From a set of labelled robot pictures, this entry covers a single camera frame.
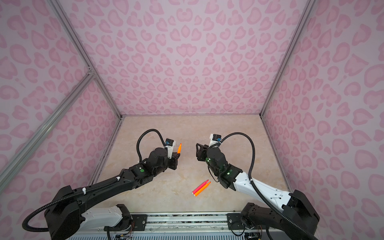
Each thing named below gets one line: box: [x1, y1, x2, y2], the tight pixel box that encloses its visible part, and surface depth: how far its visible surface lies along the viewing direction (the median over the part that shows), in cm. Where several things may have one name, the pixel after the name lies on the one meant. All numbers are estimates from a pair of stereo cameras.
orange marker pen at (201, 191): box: [193, 181, 212, 197], surface depth 84 cm
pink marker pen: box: [191, 179, 209, 195], surface depth 86 cm
